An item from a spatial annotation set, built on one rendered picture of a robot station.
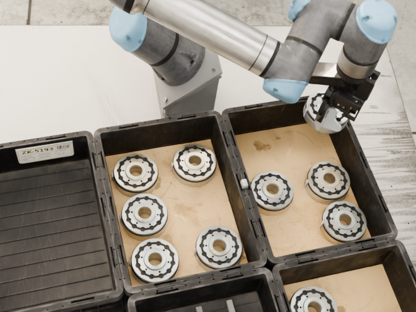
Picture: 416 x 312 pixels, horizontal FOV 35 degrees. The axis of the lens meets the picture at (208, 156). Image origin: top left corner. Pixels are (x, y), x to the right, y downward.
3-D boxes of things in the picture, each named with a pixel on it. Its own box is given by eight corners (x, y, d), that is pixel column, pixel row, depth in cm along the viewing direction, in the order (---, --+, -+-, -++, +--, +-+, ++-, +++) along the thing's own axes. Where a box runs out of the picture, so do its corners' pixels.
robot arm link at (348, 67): (336, 55, 127) (353, 29, 131) (330, 70, 130) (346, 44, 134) (371, 73, 125) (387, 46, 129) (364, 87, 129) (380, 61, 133)
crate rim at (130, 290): (92, 134, 151) (91, 129, 149) (218, 114, 157) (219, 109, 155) (125, 299, 132) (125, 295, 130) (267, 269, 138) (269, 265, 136)
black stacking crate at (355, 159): (215, 137, 165) (220, 111, 156) (324, 119, 172) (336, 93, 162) (260, 285, 146) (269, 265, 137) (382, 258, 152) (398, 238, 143)
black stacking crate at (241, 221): (95, 156, 159) (93, 130, 149) (213, 137, 165) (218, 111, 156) (126, 314, 140) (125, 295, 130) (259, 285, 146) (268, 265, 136)
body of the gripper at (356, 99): (352, 124, 139) (370, 90, 129) (316, 105, 140) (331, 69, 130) (366, 100, 143) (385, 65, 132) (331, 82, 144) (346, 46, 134)
